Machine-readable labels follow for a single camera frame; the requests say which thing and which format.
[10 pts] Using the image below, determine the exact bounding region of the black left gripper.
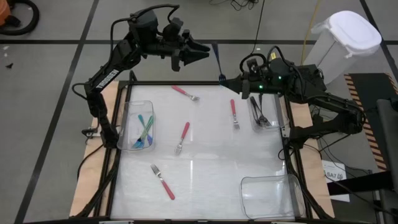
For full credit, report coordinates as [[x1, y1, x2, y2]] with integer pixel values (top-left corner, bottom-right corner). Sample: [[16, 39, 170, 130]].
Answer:
[[157, 29, 212, 73]]

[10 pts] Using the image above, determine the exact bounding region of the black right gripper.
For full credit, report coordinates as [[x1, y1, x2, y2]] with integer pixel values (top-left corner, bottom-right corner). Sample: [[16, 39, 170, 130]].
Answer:
[[222, 72, 281, 100]]

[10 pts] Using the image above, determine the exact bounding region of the black fork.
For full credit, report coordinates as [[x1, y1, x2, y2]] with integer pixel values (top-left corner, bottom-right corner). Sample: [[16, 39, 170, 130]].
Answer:
[[252, 99, 270, 128], [257, 95, 272, 127], [249, 95, 265, 127]]

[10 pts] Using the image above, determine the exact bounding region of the pink-handled silver fork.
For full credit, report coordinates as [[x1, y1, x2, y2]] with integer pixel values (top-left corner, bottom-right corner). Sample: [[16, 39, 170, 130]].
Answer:
[[229, 98, 241, 131], [174, 121, 191, 156], [150, 163, 176, 201], [170, 85, 201, 102]]

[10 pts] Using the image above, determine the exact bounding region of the clear plastic bin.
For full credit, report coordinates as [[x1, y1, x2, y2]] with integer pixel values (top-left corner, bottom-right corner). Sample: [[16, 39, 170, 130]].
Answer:
[[116, 99, 155, 152], [247, 93, 289, 133], [239, 174, 307, 220]]

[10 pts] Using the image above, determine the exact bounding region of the black computer case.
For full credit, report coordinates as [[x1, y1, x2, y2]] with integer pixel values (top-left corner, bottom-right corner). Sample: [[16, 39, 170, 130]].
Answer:
[[295, 64, 328, 103]]

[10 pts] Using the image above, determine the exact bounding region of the white paper label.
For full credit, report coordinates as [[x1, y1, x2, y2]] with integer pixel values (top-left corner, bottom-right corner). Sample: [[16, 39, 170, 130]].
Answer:
[[322, 159, 351, 203]]

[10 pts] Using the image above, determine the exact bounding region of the white lidded trash can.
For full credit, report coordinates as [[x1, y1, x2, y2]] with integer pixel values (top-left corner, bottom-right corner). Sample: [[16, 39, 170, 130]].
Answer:
[[303, 10, 382, 85]]

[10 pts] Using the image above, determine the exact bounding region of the black yellow striped mat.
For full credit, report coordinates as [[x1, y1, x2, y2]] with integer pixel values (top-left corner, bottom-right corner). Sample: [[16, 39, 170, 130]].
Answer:
[[344, 72, 398, 172]]

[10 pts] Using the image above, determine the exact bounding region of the black flat bar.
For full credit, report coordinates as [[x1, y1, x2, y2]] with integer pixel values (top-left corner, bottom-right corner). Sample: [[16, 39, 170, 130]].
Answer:
[[326, 172, 396, 197]]

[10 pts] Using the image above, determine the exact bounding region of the wooden table board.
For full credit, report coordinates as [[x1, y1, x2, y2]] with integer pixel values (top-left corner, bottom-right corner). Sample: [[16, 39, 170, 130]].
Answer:
[[68, 80, 336, 218]]

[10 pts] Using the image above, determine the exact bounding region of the grey equipment housing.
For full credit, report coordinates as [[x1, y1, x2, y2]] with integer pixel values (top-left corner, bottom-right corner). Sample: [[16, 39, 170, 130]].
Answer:
[[375, 98, 398, 224]]

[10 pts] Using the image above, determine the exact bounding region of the orange vacuum body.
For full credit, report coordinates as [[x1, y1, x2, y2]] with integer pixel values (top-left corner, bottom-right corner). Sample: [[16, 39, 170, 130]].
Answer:
[[0, 0, 12, 27]]

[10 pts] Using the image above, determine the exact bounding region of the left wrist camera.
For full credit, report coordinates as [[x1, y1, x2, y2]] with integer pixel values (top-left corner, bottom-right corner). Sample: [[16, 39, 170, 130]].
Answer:
[[162, 17, 185, 43]]

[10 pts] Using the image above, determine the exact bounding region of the tangled black cable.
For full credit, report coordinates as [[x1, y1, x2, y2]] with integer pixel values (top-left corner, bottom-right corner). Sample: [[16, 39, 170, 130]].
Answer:
[[208, 0, 259, 12]]

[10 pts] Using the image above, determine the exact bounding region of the yellow cable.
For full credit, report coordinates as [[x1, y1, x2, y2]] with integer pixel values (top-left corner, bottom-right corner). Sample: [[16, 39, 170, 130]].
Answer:
[[300, 0, 322, 66]]

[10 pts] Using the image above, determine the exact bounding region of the black vacuum hose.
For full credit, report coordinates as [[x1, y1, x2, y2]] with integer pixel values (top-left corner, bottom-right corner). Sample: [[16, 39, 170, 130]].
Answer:
[[0, 0, 40, 36]]

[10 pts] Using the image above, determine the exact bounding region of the black table frame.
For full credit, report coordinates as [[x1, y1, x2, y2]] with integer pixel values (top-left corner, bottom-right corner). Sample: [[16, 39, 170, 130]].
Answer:
[[74, 70, 335, 224]]

